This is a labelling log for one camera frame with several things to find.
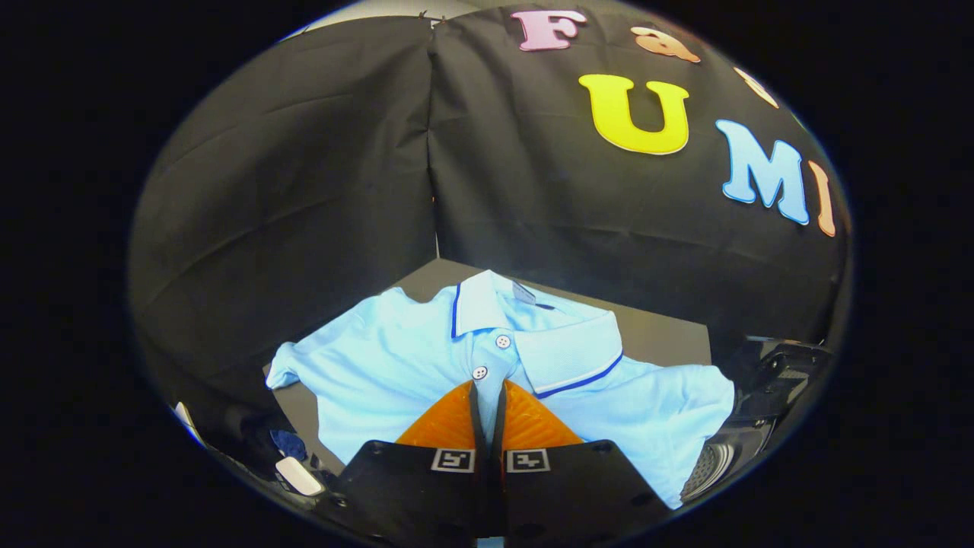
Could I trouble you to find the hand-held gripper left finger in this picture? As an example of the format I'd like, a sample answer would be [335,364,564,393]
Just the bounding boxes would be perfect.
[327,379,492,546]

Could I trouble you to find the light blue polo shirt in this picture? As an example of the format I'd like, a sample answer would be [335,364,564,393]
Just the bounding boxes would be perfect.
[265,269,736,509]

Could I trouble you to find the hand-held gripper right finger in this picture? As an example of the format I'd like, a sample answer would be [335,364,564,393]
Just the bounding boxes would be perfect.
[489,379,675,546]

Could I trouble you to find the small white object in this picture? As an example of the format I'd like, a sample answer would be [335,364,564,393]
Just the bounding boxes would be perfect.
[275,457,326,497]

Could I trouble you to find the dark washing machine lid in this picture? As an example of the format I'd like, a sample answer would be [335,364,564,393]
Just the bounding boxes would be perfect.
[723,335,835,442]

